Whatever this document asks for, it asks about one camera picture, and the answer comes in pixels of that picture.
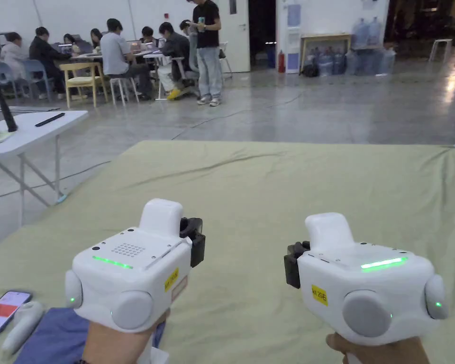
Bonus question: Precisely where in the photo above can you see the small wooden table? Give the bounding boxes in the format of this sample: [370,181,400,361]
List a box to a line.
[300,33,353,75]

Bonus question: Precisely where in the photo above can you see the white door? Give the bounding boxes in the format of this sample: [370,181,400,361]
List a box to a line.
[219,0,251,73]

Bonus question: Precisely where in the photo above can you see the person's right hand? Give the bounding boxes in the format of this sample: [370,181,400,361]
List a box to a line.
[325,332,432,364]

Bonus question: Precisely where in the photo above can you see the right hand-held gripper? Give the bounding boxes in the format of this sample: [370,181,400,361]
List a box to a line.
[284,213,449,339]

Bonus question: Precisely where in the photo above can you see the blue-grey chair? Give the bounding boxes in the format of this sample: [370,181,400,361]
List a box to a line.
[0,62,18,99]
[22,59,48,100]

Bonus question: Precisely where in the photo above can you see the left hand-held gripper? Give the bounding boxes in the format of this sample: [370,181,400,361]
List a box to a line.
[64,198,207,331]

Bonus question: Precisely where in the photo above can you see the white folding table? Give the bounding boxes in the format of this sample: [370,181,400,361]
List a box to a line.
[0,88,90,228]

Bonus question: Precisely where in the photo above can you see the wooden chair with pale seat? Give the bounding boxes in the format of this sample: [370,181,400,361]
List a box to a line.
[59,62,109,109]

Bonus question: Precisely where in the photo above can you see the dark blue garment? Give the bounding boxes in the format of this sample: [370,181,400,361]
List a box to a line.
[13,307,168,364]

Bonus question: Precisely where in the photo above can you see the group of water bottles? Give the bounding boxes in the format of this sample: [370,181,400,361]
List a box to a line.
[314,17,397,76]

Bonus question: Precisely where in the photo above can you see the bed with pale green sheet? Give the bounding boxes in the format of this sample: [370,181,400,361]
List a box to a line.
[0,140,455,364]

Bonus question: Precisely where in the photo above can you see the white hand controller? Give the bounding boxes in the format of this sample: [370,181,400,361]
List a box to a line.
[0,301,45,357]

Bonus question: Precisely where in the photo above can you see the group of people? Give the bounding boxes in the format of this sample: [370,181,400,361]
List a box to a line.
[0,18,199,104]

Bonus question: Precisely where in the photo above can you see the person's left hand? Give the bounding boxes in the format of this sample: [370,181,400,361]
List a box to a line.
[83,307,172,364]

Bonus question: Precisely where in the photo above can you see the black smartphone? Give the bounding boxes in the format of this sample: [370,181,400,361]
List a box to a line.
[0,290,33,344]

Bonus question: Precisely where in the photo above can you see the white stool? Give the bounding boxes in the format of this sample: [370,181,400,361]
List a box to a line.
[428,37,454,64]
[109,77,141,107]

